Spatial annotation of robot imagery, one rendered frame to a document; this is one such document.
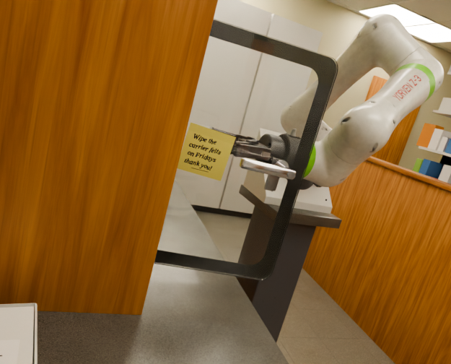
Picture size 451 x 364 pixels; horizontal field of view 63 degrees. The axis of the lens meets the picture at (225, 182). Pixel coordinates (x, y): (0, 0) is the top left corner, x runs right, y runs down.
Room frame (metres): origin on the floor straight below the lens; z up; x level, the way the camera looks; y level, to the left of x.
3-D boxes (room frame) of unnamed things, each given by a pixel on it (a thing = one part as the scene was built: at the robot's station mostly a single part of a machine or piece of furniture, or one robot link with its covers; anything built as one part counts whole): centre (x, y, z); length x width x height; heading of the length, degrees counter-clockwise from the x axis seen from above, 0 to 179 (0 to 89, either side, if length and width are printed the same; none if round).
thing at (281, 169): (0.58, -0.06, 1.20); 0.10 x 0.05 x 0.03; 104
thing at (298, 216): (1.52, -0.28, 0.92); 0.32 x 0.32 x 0.04; 27
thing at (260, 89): (0.59, 0.02, 1.19); 0.30 x 0.01 x 0.40; 104
